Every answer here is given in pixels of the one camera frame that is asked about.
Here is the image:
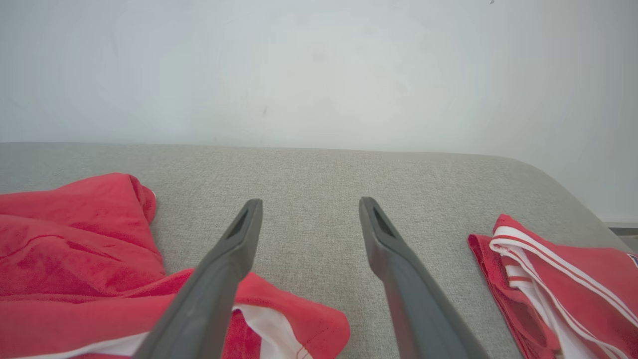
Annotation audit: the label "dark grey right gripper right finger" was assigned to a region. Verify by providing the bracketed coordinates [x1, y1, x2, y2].
[359, 196, 492, 359]

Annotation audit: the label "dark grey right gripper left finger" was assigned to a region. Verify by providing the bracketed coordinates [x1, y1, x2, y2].
[133, 198, 264, 359]

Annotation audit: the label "red Bulls basketball jersey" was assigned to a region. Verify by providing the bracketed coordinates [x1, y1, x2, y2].
[468, 214, 638, 359]

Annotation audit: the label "grey fabric sofa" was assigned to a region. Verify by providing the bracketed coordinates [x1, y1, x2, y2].
[0, 142, 622, 359]

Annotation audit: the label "red shorts with white stripes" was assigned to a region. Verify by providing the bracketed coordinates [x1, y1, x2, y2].
[0, 173, 351, 359]

